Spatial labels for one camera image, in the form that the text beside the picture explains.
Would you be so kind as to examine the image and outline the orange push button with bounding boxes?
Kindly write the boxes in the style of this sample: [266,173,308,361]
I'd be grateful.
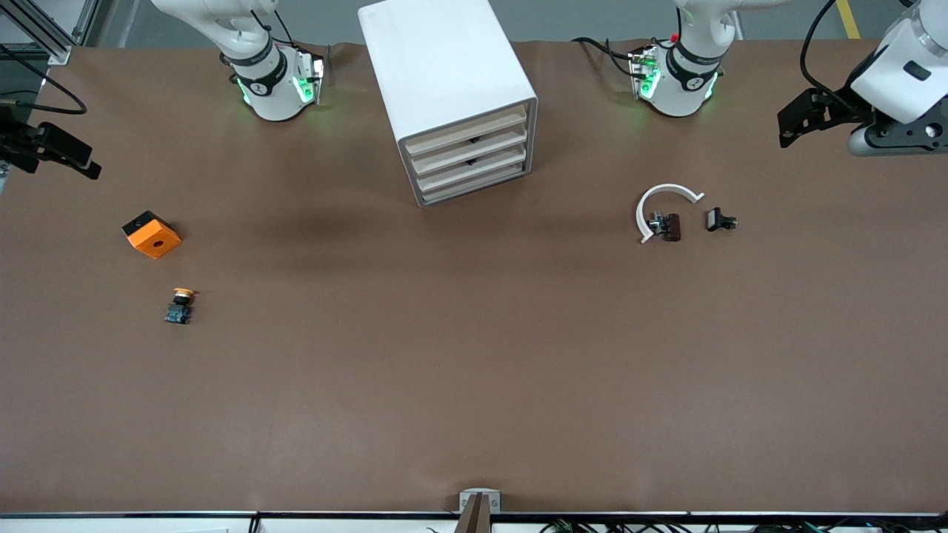
[164,287,199,325]

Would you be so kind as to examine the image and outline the white drawer cabinet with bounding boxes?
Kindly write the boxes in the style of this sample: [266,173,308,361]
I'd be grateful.
[358,0,539,208]

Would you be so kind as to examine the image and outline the aluminium profile with foot plate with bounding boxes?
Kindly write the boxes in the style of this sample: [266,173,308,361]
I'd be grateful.
[0,0,73,65]

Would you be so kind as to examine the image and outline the orange box with hole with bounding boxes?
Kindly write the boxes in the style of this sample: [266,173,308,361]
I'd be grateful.
[122,211,182,260]

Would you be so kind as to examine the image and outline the left base connector box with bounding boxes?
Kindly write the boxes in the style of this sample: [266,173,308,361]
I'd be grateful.
[628,44,661,101]

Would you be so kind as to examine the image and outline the base connector box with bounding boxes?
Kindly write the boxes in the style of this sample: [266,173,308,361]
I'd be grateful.
[293,48,327,106]
[628,44,661,101]

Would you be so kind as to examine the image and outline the brown block with metal clip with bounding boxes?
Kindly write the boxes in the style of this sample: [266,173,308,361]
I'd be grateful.
[648,211,682,243]

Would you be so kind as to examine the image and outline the right base connector box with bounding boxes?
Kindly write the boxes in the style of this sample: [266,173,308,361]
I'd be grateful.
[293,48,327,106]

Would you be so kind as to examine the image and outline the brown paper table cover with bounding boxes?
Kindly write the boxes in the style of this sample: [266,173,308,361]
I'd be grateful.
[0,38,948,515]

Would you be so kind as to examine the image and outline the plain aluminium frame post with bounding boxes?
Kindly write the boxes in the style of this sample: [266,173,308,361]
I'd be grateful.
[72,0,101,47]

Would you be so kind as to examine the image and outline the white curved plastic ring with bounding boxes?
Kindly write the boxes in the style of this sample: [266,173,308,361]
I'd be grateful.
[635,183,706,245]

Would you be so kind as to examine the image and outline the black base cable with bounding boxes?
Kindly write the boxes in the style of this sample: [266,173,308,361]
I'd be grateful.
[573,36,639,77]

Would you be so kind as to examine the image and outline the white drawer with small handle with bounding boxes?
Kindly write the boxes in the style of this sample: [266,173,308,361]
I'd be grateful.
[415,144,529,192]

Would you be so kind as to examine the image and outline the white table edge rail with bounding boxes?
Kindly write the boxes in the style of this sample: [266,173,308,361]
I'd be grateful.
[0,511,948,533]

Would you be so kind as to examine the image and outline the tangled black green cables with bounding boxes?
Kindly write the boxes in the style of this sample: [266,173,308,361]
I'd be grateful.
[537,518,948,533]

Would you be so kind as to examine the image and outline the grey metal bracket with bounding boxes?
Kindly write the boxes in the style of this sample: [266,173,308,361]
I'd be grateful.
[459,489,501,514]

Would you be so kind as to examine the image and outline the brown wedge post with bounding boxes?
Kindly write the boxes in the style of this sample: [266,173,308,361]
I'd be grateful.
[455,494,492,533]

